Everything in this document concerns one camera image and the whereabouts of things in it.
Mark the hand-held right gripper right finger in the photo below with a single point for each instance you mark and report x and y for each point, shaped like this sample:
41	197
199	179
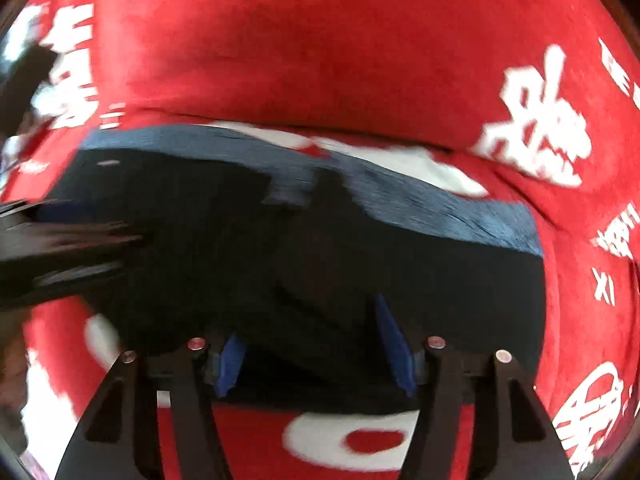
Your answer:
397	355

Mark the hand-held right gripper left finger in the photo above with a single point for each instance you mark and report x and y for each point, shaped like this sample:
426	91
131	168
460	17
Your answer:
230	365

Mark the red printed blanket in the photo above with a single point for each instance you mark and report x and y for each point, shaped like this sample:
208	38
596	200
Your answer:
325	50

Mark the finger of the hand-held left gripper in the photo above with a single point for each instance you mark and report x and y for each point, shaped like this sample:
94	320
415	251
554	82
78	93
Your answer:
45	210
55	255

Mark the dark navy pants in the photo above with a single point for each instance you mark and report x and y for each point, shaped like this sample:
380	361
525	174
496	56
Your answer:
225	240

